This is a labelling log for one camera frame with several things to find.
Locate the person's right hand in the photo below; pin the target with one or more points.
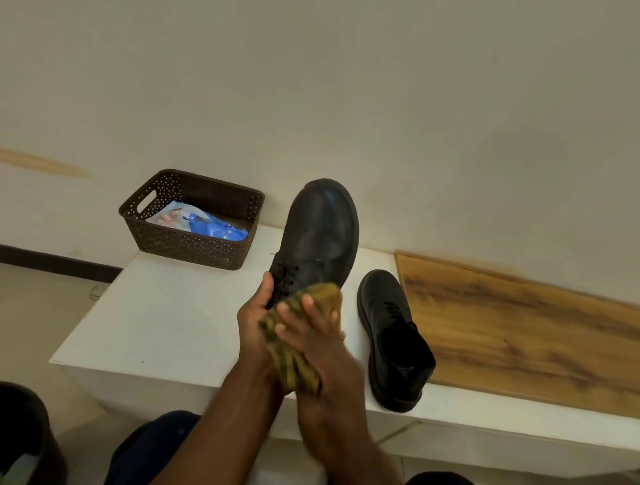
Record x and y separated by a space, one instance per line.
325 355

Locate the person's left hand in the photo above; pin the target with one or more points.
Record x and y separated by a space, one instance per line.
250 330

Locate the yellow checked cloth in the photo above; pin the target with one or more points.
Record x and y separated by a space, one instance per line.
290 365

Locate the black leather shoe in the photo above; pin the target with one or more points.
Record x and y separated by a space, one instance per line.
320 225
395 350

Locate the person's right forearm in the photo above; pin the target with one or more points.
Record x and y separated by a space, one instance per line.
345 444

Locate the person's left forearm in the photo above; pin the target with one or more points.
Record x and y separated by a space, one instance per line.
225 429

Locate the person's dark trousers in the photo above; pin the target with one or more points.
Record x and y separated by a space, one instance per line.
145 449

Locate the brown perforated plastic basket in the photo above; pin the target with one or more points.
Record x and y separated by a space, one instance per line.
190 250

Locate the blue and white plastic packet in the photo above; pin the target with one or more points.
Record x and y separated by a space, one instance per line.
215 227

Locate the small dark thread piece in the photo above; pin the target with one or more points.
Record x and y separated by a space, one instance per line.
95 293

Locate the wooden board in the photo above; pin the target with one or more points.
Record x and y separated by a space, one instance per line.
525 330

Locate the black bucket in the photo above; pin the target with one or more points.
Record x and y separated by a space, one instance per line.
50 449

